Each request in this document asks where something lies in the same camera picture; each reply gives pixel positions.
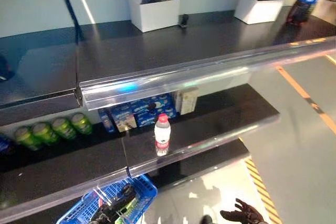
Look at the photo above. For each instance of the beige cardboard box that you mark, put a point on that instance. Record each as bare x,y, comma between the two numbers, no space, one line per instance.
186,102

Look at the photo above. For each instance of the narrow blue cookie box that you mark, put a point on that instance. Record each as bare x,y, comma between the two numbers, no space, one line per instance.
106,121

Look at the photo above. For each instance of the white open cardboard box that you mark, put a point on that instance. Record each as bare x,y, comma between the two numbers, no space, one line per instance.
260,11
157,14

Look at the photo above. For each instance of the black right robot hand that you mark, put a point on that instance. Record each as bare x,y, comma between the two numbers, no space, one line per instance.
246,216

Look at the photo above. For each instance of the blue wafer roll box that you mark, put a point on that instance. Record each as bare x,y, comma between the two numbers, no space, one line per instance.
124,121

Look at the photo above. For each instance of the orange floor tape line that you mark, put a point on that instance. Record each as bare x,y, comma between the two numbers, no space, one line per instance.
296,87

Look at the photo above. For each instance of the green can in basket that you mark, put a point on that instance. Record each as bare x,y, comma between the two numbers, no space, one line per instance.
131,204

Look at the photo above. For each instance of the silver right robot leg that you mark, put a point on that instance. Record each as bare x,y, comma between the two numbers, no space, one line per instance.
208,220

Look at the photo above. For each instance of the blue Oreo cookie box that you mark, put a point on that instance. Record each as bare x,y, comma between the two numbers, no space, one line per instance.
162,103
147,120

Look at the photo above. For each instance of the green soda can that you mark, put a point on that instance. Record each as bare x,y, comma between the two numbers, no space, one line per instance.
46,133
29,138
82,124
64,128

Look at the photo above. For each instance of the blue plastic shopping basket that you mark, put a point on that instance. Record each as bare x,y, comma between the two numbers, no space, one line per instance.
153,191

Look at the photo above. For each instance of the small black object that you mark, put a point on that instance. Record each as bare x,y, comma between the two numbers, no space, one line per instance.
184,19

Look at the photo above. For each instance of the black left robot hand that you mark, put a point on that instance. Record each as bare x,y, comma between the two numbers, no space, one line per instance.
107,214

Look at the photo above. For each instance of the black base shelf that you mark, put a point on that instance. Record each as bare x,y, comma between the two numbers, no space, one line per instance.
197,163

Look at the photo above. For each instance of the water bottle red label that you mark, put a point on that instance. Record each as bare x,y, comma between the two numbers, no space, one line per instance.
162,134

